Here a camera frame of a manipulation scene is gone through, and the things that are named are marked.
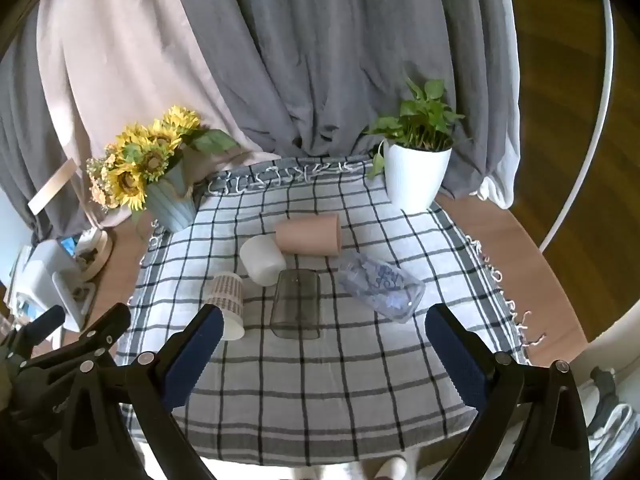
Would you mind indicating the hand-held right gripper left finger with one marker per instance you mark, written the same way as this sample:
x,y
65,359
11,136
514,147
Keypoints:
x,y
194,357

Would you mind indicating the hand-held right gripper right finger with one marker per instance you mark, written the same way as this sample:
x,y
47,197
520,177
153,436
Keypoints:
x,y
456,360

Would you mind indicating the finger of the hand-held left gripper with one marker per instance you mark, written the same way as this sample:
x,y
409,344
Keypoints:
x,y
46,322
107,327

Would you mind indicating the white cup with brown pattern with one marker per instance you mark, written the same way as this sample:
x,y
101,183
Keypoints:
x,y
226,297

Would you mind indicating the clear glass cup blue print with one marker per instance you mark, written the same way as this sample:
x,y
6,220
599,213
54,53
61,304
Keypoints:
x,y
382,285

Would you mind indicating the grey glass cup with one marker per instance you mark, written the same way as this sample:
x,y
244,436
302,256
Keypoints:
x,y
296,307

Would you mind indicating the plain white cup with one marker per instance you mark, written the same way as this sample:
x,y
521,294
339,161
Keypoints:
x,y
262,260

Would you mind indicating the pink cup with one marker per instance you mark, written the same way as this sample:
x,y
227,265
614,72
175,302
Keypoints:
x,y
307,236

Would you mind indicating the white appliance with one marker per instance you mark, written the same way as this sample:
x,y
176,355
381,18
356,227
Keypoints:
x,y
47,272

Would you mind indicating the white slipper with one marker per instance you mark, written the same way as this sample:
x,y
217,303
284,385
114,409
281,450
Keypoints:
x,y
392,469

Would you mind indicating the checked grey white tablecloth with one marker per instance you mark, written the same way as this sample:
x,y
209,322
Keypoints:
x,y
325,390

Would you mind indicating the wooden strip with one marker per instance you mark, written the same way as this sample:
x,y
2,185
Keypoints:
x,y
52,186

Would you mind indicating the ribbed blue vase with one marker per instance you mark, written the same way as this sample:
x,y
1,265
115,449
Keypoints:
x,y
172,202

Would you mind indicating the white cloth bundle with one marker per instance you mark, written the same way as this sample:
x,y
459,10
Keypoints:
x,y
607,425

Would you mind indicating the sunflower bouquet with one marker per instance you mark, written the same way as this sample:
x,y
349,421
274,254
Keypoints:
x,y
135,160

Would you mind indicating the grey curtain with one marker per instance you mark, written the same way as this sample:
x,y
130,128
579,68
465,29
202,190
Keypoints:
x,y
22,135
330,50

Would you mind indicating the white ribbed plant pot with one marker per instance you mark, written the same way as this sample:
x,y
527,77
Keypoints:
x,y
415,175

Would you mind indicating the green leafy plant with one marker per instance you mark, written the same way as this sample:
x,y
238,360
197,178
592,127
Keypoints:
x,y
417,120

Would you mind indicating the white sheer curtain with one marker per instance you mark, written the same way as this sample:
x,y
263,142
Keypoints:
x,y
507,110

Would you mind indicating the pale pink curtain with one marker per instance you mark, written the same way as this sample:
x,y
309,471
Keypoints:
x,y
130,50

